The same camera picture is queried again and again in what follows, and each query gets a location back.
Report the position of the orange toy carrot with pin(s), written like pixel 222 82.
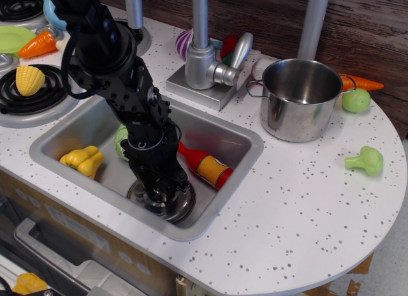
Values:
pixel 351 81
pixel 43 43

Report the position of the front left stove burner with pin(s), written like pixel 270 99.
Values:
pixel 49 104

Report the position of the pink white toy slice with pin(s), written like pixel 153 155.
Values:
pixel 259 67

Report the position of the yellow toy on floor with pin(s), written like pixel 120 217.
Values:
pixel 28 283

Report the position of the toy oven door handle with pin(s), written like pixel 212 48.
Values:
pixel 54 253

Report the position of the grey toy sink basin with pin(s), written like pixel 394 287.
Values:
pixel 94 123

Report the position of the red toy ketchup bottle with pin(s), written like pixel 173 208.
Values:
pixel 206 166

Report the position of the purple striped toy onion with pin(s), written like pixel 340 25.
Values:
pixel 183 41

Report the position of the silver toy faucet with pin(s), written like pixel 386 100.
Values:
pixel 203 79

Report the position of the green toy apple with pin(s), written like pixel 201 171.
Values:
pixel 357 101

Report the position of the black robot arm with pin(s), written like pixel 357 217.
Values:
pixel 101 58

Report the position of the back left stove burner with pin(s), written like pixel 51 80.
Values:
pixel 23 13

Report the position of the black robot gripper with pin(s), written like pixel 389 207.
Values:
pixel 151 163

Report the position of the grey right support post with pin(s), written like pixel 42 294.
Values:
pixel 312 27

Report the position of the yellow toy bell pepper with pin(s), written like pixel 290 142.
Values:
pixel 86 161

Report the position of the stainless steel pot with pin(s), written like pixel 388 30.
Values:
pixel 298 97

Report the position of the red toy pepper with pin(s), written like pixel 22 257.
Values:
pixel 227 49

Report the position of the steel pot lid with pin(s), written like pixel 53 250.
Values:
pixel 173 212

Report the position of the green toy cabbage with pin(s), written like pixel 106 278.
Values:
pixel 121 134

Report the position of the orange toy carrot left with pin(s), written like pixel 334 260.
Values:
pixel 43 43

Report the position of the green toy plate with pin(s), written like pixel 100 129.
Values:
pixel 14 38

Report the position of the grey support post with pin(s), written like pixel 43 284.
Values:
pixel 312 27
pixel 134 10

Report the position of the orange toy carrot right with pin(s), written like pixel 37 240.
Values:
pixel 351 81

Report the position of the cream toy milk jug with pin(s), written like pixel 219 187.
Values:
pixel 61 45

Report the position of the green toy broccoli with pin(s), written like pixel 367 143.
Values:
pixel 369 159

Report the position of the blue toy bowl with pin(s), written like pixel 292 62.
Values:
pixel 51 17

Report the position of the yellow toy corn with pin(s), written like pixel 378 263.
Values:
pixel 29 80

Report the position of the grey left support post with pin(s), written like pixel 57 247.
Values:
pixel 134 10

